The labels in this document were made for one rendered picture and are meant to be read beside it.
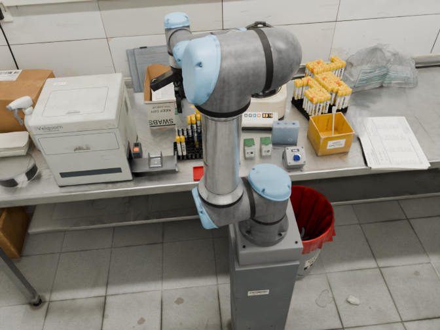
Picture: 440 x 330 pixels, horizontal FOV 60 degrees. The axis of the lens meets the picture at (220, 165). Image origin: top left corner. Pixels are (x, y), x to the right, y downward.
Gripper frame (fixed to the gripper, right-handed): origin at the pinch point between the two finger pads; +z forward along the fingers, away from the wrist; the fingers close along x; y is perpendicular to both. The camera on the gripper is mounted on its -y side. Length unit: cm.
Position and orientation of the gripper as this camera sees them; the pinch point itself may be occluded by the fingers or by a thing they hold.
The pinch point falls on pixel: (181, 114)
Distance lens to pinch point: 135.4
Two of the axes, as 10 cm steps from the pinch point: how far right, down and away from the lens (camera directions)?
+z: 0.3, 7.0, 7.1
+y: 10.0, -0.4, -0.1
